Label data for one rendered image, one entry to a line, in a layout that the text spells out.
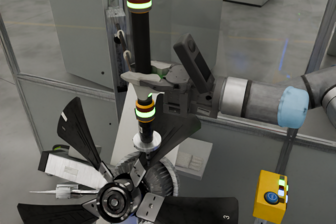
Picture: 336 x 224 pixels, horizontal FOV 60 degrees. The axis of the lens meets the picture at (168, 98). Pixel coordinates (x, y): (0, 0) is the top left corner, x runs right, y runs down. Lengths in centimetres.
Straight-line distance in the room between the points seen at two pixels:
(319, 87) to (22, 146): 279
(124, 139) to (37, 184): 162
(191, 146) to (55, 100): 96
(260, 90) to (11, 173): 256
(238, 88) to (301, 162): 114
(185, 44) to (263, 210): 78
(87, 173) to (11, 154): 198
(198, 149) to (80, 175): 67
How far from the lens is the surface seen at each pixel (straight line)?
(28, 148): 307
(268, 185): 120
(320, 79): 66
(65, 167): 119
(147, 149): 71
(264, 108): 55
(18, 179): 283
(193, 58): 55
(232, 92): 55
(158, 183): 104
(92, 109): 188
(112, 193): 92
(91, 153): 99
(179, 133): 85
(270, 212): 117
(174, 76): 58
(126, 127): 119
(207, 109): 60
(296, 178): 174
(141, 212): 94
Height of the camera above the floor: 197
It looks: 35 degrees down
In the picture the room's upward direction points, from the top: straight up
